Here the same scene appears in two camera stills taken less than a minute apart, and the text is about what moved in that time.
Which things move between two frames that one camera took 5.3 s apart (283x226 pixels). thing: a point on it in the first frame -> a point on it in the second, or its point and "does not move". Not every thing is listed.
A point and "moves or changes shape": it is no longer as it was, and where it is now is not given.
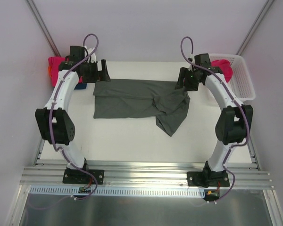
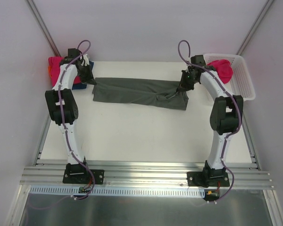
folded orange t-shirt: x=49 y=70 does not move
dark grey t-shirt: x=122 y=98 moves or changes shape
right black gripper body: x=186 y=78 does not move
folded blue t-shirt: x=80 y=86 does not move
